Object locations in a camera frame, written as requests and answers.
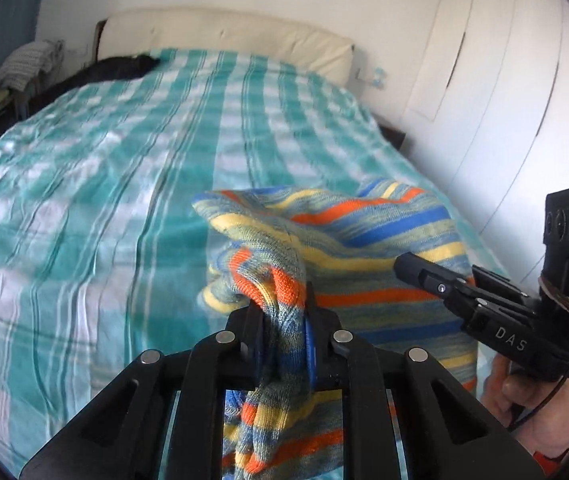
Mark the white wardrobe doors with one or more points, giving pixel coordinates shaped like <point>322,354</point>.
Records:
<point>514,110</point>

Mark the striped knit sweater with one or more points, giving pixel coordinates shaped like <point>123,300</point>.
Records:
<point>364,240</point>

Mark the cream padded headboard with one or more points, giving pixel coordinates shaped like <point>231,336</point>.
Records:
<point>239,35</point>

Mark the light blue wall outlet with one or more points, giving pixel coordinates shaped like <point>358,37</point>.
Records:
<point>378,77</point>

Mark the teal plaid bed blanket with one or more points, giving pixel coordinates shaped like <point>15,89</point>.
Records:
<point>89,210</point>

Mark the person's right hand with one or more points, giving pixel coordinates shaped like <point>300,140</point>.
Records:
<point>511,390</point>

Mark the dark wooden nightstand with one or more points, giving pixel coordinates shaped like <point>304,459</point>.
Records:
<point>394,135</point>

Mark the dark cloth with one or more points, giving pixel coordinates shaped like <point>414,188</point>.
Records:
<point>109,70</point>

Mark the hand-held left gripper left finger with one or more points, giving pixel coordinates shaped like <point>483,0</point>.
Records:
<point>247,340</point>

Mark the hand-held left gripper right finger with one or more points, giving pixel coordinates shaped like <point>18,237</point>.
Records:
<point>310,355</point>

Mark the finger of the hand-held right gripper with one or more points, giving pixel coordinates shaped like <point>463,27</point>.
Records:
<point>494,280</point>
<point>424,275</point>

